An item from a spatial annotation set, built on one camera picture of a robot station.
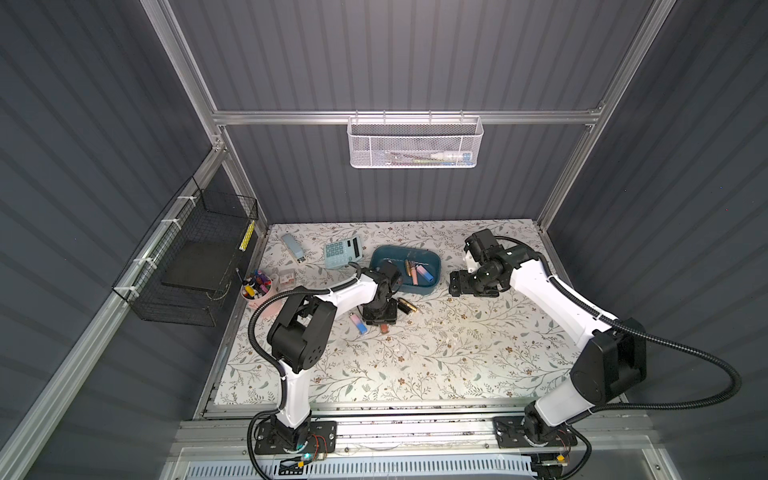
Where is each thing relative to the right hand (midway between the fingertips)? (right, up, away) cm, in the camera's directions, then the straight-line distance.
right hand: (466, 289), depth 84 cm
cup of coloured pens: (-61, +1, +3) cm, 61 cm away
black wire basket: (-71, +9, -10) cm, 73 cm away
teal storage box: (-19, +10, +25) cm, 33 cm away
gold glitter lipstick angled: (-17, -7, +12) cm, 22 cm away
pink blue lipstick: (-10, +4, +21) cm, 23 cm away
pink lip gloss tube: (-13, +6, +22) cm, 27 cm away
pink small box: (-57, +2, +18) cm, 60 cm away
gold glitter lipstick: (-16, +5, +21) cm, 27 cm away
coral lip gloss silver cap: (-23, -13, +7) cm, 28 cm away
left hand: (-21, -12, +8) cm, 26 cm away
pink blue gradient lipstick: (-31, -12, +8) cm, 34 cm away
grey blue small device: (-58, +13, +30) cm, 67 cm away
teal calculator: (-41, +10, +26) cm, 49 cm away
